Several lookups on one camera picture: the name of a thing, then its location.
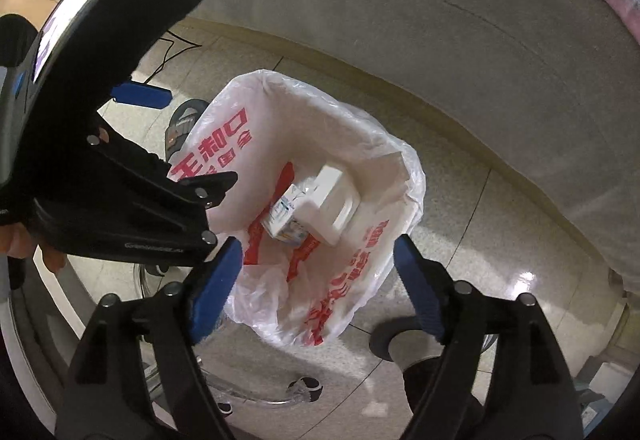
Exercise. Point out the person's left hand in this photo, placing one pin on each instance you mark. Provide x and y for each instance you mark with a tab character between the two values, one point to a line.
20	240

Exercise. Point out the grey slipper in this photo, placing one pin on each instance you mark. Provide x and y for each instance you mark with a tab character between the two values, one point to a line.
182	125

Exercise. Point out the small white blue carton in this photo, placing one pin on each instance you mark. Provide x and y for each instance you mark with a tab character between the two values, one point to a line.
282	215

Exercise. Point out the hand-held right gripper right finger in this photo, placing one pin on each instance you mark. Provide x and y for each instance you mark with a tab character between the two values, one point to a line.
417	290

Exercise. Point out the metal chair base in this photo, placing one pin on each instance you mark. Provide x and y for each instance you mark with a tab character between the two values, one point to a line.
302	387

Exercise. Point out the white red-print plastic bag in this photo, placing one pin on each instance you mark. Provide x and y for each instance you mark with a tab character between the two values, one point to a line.
360	145

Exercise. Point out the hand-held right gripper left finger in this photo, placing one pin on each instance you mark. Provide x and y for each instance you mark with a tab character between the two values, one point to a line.
215	292

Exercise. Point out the grey bed base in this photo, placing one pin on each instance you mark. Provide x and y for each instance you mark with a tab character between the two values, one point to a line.
400	20

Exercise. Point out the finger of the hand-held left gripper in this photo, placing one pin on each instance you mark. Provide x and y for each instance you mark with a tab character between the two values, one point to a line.
145	95
150	180

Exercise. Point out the white box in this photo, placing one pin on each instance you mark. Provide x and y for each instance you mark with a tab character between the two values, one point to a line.
330	200

